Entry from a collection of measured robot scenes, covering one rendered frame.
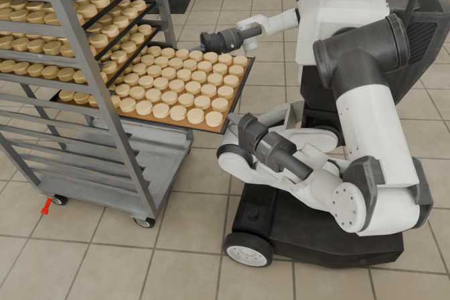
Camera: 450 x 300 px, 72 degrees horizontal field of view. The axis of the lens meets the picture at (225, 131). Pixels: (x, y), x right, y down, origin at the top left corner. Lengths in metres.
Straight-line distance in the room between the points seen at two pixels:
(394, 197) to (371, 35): 0.27
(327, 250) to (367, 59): 0.84
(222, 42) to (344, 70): 0.74
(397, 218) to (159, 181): 1.11
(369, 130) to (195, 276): 1.04
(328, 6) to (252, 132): 0.34
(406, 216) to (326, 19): 0.41
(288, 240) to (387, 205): 0.77
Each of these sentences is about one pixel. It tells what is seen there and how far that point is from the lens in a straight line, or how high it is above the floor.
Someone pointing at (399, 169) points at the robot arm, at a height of 0.93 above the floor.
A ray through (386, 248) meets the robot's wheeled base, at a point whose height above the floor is 0.17.
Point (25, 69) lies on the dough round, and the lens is 1.18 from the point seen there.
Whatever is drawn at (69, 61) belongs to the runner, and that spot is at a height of 0.87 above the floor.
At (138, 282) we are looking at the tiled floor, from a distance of 1.44.
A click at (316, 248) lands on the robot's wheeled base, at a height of 0.17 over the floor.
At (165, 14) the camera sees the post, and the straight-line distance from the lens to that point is 1.22.
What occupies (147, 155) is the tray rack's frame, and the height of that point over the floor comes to 0.15.
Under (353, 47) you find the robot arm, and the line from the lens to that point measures 0.60.
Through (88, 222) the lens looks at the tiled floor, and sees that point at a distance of 1.66.
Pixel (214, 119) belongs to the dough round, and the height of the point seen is 0.70.
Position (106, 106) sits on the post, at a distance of 0.93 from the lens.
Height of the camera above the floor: 1.30
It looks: 45 degrees down
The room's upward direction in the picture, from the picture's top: 5 degrees counter-clockwise
